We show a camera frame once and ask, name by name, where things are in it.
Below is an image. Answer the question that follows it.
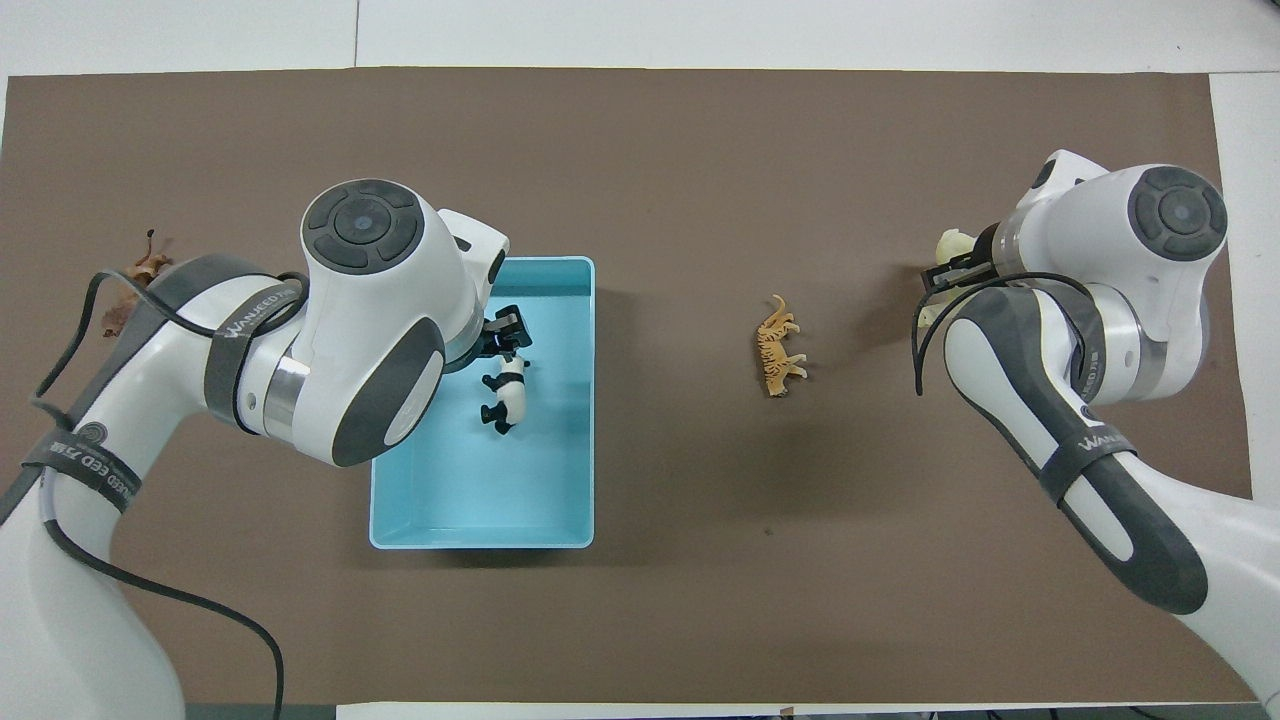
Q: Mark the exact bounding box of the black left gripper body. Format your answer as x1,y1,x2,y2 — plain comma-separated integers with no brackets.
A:
465,318,506,373

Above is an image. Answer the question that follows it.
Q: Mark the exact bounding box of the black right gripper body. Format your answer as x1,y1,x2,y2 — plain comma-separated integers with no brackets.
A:
970,222,1001,286

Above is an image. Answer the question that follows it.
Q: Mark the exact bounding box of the cream camel toy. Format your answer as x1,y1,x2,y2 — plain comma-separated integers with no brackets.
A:
918,228,977,329

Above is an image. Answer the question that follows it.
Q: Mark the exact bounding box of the black white panda toy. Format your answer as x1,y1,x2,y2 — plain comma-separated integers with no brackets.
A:
480,355,532,437

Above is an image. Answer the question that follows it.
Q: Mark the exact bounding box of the orange tiger toy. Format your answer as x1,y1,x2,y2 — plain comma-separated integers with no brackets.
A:
754,295,808,398

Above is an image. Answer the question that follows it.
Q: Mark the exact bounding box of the brown lion toy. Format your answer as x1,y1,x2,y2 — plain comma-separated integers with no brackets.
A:
103,230,173,339

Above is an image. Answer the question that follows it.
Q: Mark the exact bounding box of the light blue storage box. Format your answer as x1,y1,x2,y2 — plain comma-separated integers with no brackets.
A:
369,256,597,551

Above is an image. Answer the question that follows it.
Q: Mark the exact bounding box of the brown table mat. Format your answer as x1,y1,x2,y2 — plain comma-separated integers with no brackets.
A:
0,68,1253,706

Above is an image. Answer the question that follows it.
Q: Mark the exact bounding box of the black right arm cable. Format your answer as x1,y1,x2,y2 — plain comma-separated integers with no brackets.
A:
913,272,1101,396

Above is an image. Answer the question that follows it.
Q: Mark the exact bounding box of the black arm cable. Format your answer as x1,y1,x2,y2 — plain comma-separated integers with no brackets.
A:
913,272,1101,396
30,268,311,720

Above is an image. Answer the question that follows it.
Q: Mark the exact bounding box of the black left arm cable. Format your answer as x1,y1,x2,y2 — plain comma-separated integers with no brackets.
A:
30,268,311,720

